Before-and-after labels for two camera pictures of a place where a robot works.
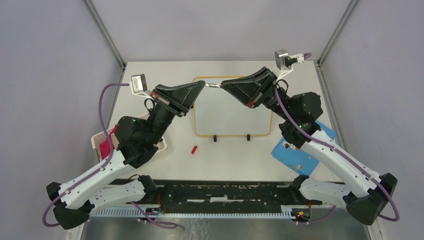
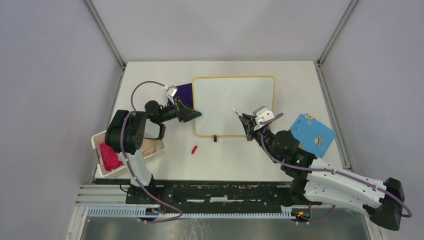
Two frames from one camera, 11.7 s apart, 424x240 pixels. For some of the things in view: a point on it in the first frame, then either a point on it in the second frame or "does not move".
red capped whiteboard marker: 213,85 → 235,111
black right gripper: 254,89 → 249,126
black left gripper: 178,99 → 186,114
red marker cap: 194,150 does not move
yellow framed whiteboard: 218,112 does not move
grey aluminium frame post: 351,4 does not move
